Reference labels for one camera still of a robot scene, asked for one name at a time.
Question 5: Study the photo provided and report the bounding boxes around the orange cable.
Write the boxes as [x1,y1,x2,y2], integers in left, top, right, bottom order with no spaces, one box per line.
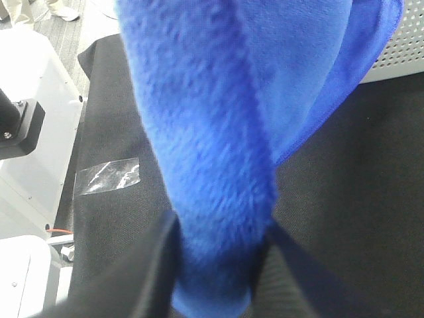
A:
[45,225,74,235]

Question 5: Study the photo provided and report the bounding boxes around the black bracket on base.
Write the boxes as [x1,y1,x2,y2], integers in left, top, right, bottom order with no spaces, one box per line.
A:
[0,90,45,160]

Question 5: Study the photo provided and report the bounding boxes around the clear tape strip centre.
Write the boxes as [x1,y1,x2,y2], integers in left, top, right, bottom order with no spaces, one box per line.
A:
[74,158,140,197]

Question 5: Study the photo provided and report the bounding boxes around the black fabric table mat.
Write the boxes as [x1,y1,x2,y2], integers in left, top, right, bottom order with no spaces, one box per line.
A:
[70,34,423,317]

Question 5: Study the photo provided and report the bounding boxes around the grey perforated plastic basket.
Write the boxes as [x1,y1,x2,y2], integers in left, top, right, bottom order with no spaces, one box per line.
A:
[361,0,424,83]

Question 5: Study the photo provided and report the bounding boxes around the blue microfibre towel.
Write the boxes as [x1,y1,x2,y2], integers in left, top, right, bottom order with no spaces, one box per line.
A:
[116,1,403,317]

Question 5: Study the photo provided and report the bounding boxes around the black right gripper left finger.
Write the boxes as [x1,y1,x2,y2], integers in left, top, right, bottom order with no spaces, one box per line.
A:
[38,211,180,317]

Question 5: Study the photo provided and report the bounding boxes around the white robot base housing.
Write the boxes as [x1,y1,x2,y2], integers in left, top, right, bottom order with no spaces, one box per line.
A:
[1,28,83,317]

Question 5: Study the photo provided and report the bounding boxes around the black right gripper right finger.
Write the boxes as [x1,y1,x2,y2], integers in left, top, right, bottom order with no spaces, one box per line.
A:
[253,222,374,317]

